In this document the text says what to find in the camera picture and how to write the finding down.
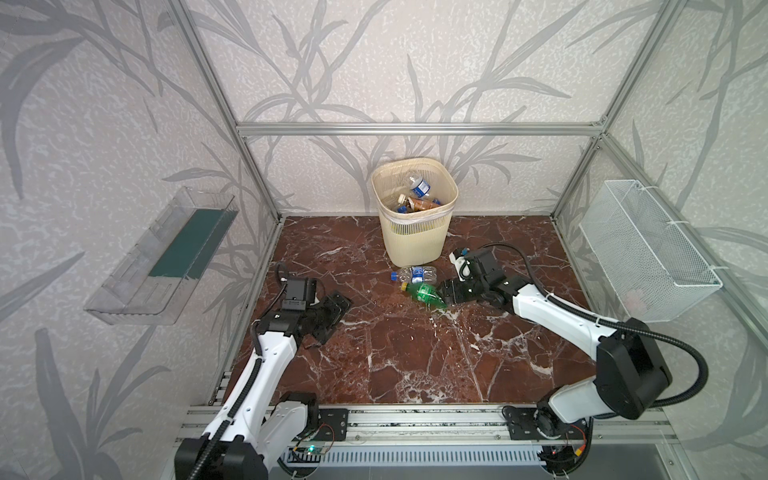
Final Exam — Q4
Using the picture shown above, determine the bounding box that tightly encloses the green bottle yellow cap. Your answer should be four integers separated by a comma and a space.
401, 282, 447, 309

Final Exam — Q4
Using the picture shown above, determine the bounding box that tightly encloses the small bottle blue cap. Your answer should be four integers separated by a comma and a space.
390, 266, 438, 285

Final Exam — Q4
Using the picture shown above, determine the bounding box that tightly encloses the clear bottle blue label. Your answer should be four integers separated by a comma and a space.
408, 174, 431, 198

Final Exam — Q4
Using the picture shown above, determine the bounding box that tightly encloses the brown Nescafe coffee bottle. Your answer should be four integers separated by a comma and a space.
395, 194, 441, 214

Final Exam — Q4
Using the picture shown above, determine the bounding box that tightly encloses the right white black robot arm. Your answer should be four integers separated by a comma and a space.
438, 243, 710, 439

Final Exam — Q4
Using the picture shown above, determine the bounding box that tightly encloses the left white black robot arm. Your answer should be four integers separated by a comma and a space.
174, 264, 353, 479

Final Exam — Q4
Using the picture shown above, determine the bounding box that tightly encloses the cream ribbed waste bin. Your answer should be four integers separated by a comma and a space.
371, 158, 459, 267

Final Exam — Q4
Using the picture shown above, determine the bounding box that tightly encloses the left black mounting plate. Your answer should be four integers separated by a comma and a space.
299, 408, 350, 442

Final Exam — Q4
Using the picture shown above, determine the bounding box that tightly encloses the black mounting plate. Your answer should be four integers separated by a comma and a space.
299, 408, 350, 442
501, 405, 590, 441

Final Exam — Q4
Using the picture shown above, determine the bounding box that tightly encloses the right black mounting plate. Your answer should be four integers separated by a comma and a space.
501, 405, 590, 441

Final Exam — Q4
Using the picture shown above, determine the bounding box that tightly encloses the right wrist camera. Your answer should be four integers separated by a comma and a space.
449, 248, 506, 284

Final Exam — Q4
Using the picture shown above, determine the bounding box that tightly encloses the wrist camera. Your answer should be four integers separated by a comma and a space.
281, 277, 317, 311
449, 248, 506, 284

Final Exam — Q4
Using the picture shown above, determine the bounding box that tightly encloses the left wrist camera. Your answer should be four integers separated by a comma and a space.
281, 277, 317, 311

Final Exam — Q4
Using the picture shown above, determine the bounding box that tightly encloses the white wire mesh basket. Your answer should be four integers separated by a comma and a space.
580, 180, 723, 323

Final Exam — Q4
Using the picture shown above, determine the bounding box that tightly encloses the clear plastic wall tray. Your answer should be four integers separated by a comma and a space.
84, 187, 239, 326

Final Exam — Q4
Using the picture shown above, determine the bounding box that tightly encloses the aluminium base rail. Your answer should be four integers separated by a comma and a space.
173, 403, 679, 466

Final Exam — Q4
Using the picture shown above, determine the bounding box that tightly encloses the aluminium frame bar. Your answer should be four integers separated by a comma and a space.
236, 122, 603, 138

